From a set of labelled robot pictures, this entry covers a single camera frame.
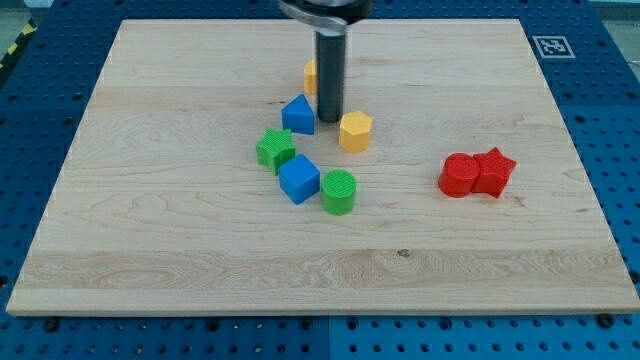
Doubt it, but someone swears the yellow hexagon block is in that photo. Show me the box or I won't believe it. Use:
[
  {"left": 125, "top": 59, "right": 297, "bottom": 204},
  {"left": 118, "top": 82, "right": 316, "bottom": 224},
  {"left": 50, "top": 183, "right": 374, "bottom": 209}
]
[{"left": 339, "top": 111, "right": 372, "bottom": 153}]

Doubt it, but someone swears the wooden board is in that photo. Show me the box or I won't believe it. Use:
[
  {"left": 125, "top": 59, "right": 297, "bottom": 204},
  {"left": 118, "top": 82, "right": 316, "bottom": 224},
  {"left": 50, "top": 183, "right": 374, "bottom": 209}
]
[{"left": 7, "top": 19, "right": 639, "bottom": 317}]

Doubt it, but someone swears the green cylinder block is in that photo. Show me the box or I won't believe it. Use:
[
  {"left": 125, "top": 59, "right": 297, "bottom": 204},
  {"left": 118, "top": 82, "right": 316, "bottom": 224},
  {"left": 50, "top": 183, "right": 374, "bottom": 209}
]
[{"left": 321, "top": 169, "right": 357, "bottom": 216}]

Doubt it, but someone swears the blue triangle block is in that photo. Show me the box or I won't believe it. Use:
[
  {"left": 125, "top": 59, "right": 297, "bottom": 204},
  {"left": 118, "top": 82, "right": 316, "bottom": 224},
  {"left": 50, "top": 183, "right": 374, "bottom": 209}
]
[{"left": 281, "top": 94, "right": 315, "bottom": 135}]

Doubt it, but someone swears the white fiducial marker tag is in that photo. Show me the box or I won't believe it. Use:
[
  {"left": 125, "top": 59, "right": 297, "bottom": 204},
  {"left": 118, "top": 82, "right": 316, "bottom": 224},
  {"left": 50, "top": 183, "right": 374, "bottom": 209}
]
[{"left": 532, "top": 35, "right": 575, "bottom": 59}]

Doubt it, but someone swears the blue cube block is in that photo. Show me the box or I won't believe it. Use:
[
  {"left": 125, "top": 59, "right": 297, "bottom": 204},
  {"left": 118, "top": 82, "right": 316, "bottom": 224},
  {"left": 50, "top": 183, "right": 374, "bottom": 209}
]
[{"left": 278, "top": 154, "right": 320, "bottom": 204}]

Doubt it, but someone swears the yellow block behind tool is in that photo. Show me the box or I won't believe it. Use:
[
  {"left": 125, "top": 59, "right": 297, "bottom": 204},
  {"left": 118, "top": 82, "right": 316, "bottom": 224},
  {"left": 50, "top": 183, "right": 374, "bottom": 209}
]
[{"left": 303, "top": 59, "right": 317, "bottom": 95}]

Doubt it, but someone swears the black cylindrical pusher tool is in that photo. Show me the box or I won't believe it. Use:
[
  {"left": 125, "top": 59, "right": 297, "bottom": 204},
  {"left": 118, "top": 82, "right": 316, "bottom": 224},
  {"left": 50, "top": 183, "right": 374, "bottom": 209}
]
[{"left": 315, "top": 31, "right": 346, "bottom": 123}]

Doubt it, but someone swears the green star block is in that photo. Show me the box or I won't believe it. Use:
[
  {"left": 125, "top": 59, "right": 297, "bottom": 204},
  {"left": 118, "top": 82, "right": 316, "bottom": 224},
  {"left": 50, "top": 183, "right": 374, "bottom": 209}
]
[{"left": 256, "top": 128, "right": 296, "bottom": 175}]

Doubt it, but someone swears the red cylinder block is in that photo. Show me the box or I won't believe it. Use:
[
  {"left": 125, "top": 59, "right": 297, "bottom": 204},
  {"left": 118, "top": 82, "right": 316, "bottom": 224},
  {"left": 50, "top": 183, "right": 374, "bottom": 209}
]
[{"left": 438, "top": 153, "right": 480, "bottom": 198}]

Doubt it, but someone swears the red star block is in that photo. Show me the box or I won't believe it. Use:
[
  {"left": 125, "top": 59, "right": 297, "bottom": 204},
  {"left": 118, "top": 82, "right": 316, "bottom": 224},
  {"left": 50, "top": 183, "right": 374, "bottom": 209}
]
[{"left": 471, "top": 147, "right": 517, "bottom": 198}]

